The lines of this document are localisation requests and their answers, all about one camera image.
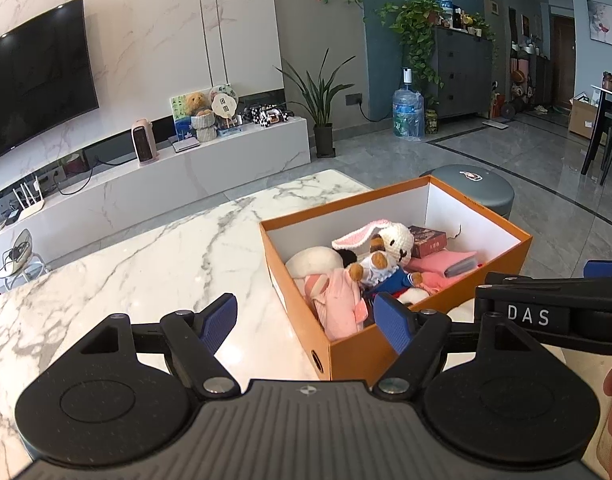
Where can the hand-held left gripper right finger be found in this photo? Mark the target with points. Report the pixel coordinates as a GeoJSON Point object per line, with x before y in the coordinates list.
{"type": "Point", "coordinates": [393, 322]}

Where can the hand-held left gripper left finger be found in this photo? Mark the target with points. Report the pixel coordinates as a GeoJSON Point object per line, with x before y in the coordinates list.
{"type": "Point", "coordinates": [218, 322]}

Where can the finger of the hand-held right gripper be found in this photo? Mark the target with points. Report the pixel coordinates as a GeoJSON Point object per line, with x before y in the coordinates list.
{"type": "Point", "coordinates": [530, 316]}
{"type": "Point", "coordinates": [605, 269]}

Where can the brown plush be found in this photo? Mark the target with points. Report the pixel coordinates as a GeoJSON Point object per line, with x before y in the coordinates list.
{"type": "Point", "coordinates": [385, 280]}

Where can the orange cardboard box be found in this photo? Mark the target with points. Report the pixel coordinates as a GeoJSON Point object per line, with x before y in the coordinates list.
{"type": "Point", "coordinates": [356, 355]}

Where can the pink plush backpack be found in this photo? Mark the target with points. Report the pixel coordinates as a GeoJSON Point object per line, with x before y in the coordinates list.
{"type": "Point", "coordinates": [341, 305]}

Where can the pink felt wallet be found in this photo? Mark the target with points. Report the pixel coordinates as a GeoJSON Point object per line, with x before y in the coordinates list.
{"type": "Point", "coordinates": [435, 266]}

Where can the white crochet rabbit plush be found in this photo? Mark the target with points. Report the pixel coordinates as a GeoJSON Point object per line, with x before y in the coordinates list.
{"type": "Point", "coordinates": [395, 242]}

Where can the small dark printed box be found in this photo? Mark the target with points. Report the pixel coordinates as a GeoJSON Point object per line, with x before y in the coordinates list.
{"type": "Point", "coordinates": [428, 242]}

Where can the white plush with striped hat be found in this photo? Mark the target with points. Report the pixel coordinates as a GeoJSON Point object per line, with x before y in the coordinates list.
{"type": "Point", "coordinates": [311, 260]}

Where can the grey round storage stool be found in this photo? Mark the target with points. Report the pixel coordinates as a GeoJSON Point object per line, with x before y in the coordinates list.
{"type": "Point", "coordinates": [475, 190]}

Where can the brown cardboard box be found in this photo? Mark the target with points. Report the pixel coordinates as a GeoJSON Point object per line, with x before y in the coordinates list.
{"type": "Point", "coordinates": [583, 120]}

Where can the white marble media console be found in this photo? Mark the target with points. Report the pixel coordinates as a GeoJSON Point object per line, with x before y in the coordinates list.
{"type": "Point", "coordinates": [211, 170]}

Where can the white flat box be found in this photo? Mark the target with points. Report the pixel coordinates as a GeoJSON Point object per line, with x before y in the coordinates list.
{"type": "Point", "coordinates": [186, 145]}

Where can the white floor scale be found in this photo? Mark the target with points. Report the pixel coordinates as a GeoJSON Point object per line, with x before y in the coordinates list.
{"type": "Point", "coordinates": [494, 124]}

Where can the blue white box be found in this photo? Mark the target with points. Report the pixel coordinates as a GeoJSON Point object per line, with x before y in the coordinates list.
{"type": "Point", "coordinates": [231, 130]}

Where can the teddy bear in basket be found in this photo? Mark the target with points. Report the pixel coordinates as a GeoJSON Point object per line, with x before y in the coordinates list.
{"type": "Point", "coordinates": [205, 130]}

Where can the pink space heater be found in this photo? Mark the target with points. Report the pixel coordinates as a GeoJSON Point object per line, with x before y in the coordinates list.
{"type": "Point", "coordinates": [145, 142]}

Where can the long-leaf potted plant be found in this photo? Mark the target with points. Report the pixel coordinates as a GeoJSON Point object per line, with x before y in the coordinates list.
{"type": "Point", "coordinates": [323, 140]}

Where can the green patterned canister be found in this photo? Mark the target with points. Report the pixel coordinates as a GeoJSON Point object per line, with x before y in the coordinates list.
{"type": "Point", "coordinates": [431, 122]}

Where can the dark storage rack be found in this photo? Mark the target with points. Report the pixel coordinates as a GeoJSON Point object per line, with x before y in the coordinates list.
{"type": "Point", "coordinates": [543, 75]}

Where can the water jug with pump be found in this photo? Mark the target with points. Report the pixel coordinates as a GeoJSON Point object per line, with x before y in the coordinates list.
{"type": "Point", "coordinates": [408, 115]}

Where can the basketball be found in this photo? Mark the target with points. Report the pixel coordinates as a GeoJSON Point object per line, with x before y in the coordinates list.
{"type": "Point", "coordinates": [518, 77]}

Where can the small white fan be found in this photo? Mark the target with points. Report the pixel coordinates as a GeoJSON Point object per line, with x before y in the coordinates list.
{"type": "Point", "coordinates": [20, 250]}

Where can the dark red round tin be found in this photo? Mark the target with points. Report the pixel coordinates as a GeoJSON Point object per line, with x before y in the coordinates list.
{"type": "Point", "coordinates": [75, 165]}

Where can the brown wooden door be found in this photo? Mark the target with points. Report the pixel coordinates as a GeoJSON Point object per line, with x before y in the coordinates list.
{"type": "Point", "coordinates": [563, 60]}

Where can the white lobed hand fan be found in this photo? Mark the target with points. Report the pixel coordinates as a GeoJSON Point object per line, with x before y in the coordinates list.
{"type": "Point", "coordinates": [224, 107]}

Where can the white router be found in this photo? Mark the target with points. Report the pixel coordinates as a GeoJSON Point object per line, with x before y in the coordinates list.
{"type": "Point", "coordinates": [31, 207]}

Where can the round painted paper fan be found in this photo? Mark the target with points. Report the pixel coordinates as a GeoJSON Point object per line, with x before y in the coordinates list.
{"type": "Point", "coordinates": [218, 90]}

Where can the grey drawer cabinet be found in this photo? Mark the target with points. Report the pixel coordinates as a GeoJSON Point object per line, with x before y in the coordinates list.
{"type": "Point", "coordinates": [460, 75]}

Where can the small potted plant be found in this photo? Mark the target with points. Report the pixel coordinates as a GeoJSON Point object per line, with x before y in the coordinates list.
{"type": "Point", "coordinates": [480, 25]}

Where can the trailing pothos plant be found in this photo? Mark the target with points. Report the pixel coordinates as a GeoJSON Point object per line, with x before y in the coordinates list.
{"type": "Point", "coordinates": [415, 25]}

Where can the black flat television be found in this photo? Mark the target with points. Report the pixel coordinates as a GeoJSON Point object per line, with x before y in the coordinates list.
{"type": "Point", "coordinates": [36, 85]}

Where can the blue plastic bottle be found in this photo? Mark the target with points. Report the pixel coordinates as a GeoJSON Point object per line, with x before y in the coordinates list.
{"type": "Point", "coordinates": [444, 1]}

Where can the dark wall socket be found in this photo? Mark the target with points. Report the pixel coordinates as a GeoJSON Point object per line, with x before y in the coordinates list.
{"type": "Point", "coordinates": [353, 99]}

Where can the wall painting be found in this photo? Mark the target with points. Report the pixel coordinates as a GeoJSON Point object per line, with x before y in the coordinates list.
{"type": "Point", "coordinates": [603, 22]}

